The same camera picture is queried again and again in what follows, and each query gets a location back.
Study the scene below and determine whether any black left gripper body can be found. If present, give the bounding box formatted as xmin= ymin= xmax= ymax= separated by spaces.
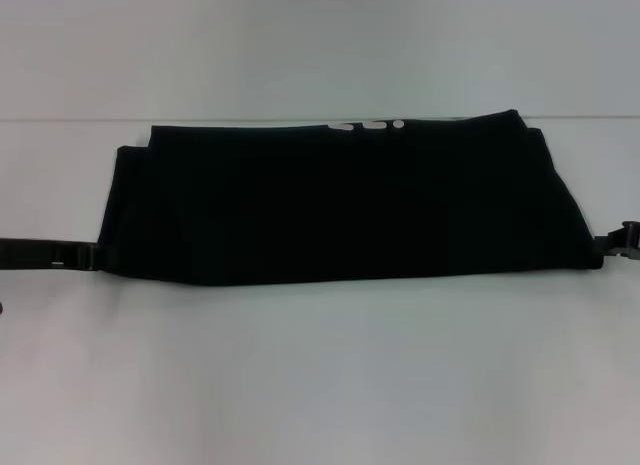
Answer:
xmin=0 ymin=236 xmax=99 ymax=273

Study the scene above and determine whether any black shirt with FREE print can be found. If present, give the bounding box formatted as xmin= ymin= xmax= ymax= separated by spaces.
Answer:
xmin=97 ymin=107 xmax=604 ymax=290

